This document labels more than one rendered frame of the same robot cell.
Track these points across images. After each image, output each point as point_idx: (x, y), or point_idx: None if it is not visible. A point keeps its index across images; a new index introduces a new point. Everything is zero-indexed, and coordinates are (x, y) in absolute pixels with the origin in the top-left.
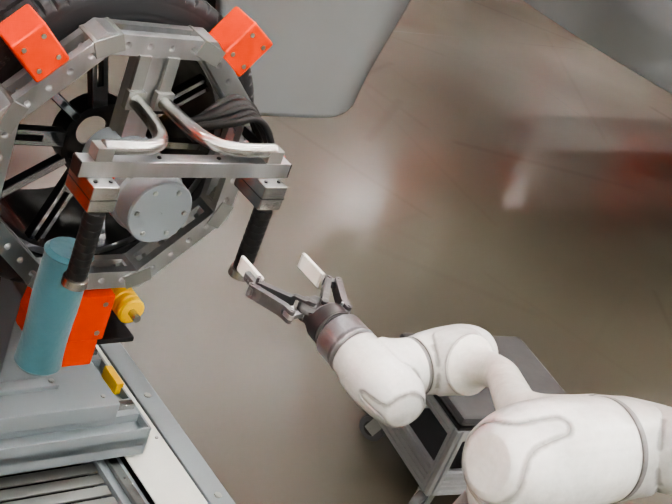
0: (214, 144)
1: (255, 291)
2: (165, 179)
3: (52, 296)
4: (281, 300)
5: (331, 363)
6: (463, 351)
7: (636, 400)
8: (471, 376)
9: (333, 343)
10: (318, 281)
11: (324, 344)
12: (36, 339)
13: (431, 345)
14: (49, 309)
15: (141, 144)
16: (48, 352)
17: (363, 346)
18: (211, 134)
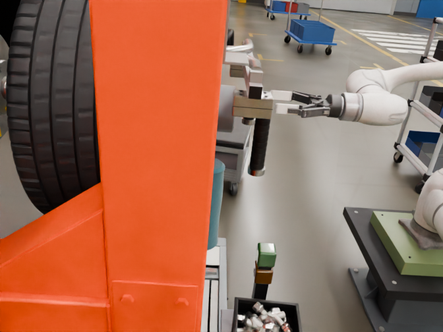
0: (246, 49)
1: (308, 111)
2: (233, 87)
3: (218, 195)
4: (318, 107)
5: (358, 117)
6: (387, 76)
7: None
8: (396, 83)
9: (358, 107)
10: (290, 97)
11: (352, 111)
12: (213, 226)
13: (375, 83)
14: (218, 204)
15: (258, 60)
16: (217, 228)
17: (374, 97)
18: (240, 45)
